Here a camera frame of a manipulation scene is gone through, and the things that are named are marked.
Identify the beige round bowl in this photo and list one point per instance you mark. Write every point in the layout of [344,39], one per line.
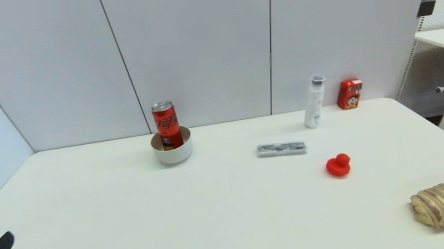
[173,154]

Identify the red cartoon drink carton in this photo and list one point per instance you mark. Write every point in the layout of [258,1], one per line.
[350,94]

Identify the red rubber duck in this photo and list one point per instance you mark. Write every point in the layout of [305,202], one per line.
[338,166]

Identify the red cola can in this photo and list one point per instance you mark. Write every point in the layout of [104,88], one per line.
[166,124]

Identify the black partition clip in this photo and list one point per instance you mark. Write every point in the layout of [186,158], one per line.
[426,6]

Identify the grey clear plastic case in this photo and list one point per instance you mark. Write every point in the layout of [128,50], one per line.
[281,149]

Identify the white plastic bottle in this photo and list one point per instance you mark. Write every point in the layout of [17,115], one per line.
[314,103]

